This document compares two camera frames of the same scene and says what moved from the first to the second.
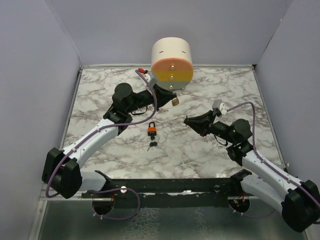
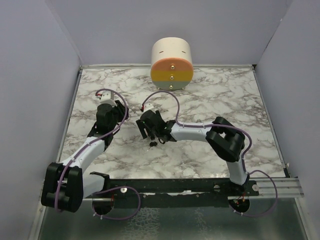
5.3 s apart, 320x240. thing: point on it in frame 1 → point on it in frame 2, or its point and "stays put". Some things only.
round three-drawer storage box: (171, 61) stays put
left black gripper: (163, 96) → (121, 109)
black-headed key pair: (152, 144) stays put
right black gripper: (205, 119) → (142, 127)
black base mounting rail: (202, 193) stays put
